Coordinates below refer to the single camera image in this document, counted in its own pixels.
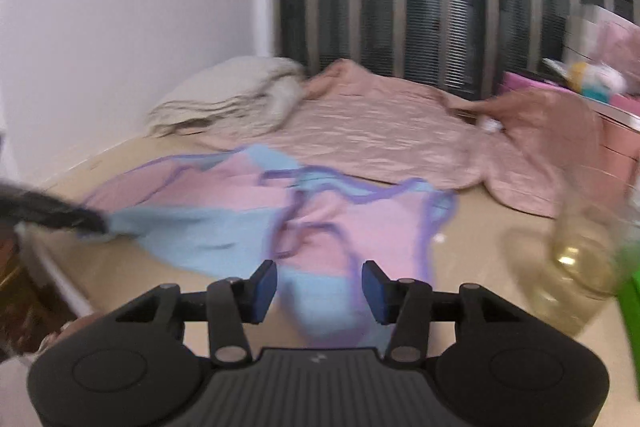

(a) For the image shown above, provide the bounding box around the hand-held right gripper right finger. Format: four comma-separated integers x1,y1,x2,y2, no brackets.
361,259,526,367

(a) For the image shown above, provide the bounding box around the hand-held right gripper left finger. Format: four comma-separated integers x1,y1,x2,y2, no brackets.
114,259,279,368

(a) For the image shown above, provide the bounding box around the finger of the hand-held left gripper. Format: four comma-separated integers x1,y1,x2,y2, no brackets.
0,179,109,239

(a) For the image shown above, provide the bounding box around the pink and blue garment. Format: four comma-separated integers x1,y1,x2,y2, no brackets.
82,144,459,351

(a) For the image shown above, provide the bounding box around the pink quilted blanket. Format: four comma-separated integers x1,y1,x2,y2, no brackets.
192,59,609,221

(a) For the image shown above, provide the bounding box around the cream knitted fringed scarf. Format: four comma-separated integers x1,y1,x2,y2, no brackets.
145,56,306,139

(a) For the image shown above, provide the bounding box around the clear bottle of yellow liquid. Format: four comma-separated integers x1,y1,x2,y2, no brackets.
505,201,633,339

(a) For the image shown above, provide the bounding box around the window with grey blinds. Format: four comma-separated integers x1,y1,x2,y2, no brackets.
280,0,640,102

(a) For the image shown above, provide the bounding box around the pink storage box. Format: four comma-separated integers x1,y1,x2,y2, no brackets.
595,94,640,188

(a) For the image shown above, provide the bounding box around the white plush toy yellow hair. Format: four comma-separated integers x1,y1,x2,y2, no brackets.
542,57,629,100

